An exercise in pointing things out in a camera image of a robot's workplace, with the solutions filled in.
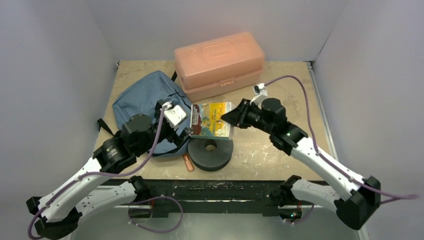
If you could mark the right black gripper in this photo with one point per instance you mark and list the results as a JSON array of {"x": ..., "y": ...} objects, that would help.
[{"x": 244, "y": 113}]

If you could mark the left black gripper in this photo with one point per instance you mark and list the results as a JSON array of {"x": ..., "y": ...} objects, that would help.
[{"x": 176, "y": 137}]

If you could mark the teal paperback book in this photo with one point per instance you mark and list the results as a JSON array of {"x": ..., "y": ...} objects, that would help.
[{"x": 206, "y": 122}]

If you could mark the blue student backpack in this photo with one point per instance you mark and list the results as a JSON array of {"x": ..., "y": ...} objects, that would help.
[{"x": 134, "y": 112}]

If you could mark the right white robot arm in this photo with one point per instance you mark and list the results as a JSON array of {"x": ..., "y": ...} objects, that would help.
[{"x": 348, "y": 194}]

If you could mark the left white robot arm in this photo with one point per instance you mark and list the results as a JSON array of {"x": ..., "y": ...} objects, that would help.
[{"x": 59, "y": 213}]

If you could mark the copper coloured marker pen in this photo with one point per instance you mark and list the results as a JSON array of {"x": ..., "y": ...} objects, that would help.
[{"x": 187, "y": 162}]

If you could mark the pink plastic storage box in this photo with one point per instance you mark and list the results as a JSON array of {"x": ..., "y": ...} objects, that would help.
[{"x": 219, "y": 66}]

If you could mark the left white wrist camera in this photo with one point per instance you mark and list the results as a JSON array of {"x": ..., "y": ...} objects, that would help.
[{"x": 174, "y": 114}]

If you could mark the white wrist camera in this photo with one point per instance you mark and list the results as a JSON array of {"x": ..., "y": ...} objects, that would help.
[
  {"x": 174, "y": 114},
  {"x": 260, "y": 94}
]

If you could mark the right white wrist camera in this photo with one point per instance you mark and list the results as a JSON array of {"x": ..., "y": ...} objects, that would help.
[{"x": 260, "y": 94}]

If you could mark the black aluminium base frame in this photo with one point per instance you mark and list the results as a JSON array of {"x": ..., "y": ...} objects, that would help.
[{"x": 265, "y": 197}]

